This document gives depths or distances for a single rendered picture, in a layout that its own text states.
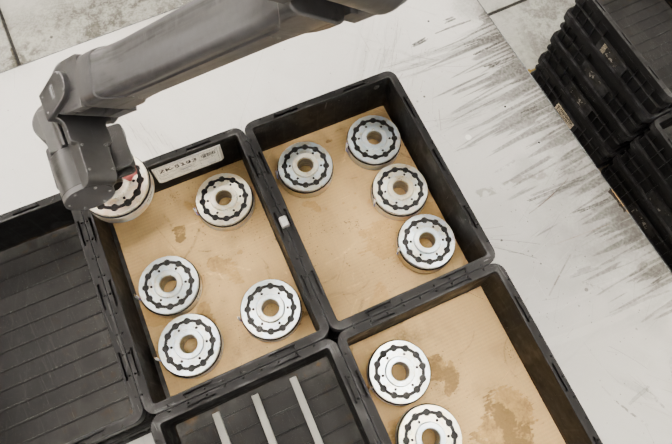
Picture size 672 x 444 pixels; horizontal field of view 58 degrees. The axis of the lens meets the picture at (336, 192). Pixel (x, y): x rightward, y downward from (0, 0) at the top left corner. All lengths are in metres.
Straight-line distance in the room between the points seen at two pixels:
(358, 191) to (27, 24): 1.73
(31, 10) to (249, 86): 1.38
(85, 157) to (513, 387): 0.76
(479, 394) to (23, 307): 0.79
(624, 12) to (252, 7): 1.59
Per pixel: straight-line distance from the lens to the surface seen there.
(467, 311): 1.10
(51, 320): 1.16
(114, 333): 1.01
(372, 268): 1.09
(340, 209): 1.12
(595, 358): 1.31
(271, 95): 1.38
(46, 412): 1.14
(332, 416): 1.06
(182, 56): 0.56
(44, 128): 0.77
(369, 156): 1.13
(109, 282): 1.05
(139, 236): 1.15
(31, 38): 2.55
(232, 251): 1.11
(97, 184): 0.72
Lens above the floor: 1.88
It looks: 68 degrees down
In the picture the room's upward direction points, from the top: 5 degrees clockwise
